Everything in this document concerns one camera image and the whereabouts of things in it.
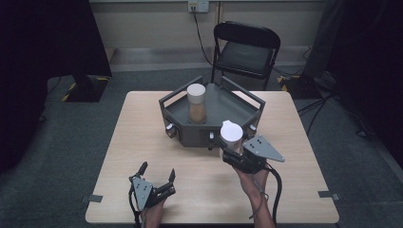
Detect black stand base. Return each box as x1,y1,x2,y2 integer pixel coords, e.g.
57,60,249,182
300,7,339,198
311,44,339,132
61,74,111,104
278,74,325,100

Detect black folding chair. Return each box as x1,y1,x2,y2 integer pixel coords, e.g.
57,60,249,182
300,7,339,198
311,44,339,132
210,20,282,92

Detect thin grey wrist cord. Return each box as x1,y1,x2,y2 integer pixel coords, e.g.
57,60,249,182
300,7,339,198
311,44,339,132
248,179,270,220

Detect person's right hand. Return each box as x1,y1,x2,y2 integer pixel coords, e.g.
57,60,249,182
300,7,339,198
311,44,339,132
233,164,271,199

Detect white wall socket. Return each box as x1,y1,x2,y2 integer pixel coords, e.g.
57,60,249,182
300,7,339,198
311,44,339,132
187,0,210,13

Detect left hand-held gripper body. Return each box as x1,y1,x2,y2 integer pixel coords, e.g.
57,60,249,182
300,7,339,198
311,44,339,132
127,175,177,213

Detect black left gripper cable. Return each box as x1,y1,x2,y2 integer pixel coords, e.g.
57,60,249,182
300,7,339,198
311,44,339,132
127,184,143,228

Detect grey table bracket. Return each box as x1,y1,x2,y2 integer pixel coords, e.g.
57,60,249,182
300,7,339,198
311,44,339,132
80,194,105,204
317,190,342,201

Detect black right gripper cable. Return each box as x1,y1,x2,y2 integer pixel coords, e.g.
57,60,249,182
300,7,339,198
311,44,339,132
265,165,283,228

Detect black floor cables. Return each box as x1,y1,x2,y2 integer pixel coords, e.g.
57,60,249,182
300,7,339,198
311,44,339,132
297,89,370,138

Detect person's left hand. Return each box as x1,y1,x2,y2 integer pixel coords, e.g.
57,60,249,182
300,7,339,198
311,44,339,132
140,199,166,228

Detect black wall socket cable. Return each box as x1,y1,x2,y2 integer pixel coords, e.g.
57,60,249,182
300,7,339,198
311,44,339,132
191,10,215,67

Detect white-lidded jar with brown contents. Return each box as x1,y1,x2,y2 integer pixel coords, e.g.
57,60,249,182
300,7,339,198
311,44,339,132
186,83,207,124

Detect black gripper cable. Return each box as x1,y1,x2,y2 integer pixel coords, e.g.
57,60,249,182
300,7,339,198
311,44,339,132
127,184,143,228
265,165,283,228

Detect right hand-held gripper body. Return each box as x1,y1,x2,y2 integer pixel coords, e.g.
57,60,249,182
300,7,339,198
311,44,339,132
221,134,286,175

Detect black curtain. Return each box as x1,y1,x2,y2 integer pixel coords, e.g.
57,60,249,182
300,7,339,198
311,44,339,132
0,0,112,174
302,0,403,161

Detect grey hexagonal rack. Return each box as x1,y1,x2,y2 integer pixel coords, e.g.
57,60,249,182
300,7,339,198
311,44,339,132
158,75,266,149

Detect white-lidded jar with light contents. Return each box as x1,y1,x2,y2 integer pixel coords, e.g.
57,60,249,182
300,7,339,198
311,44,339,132
219,119,245,157

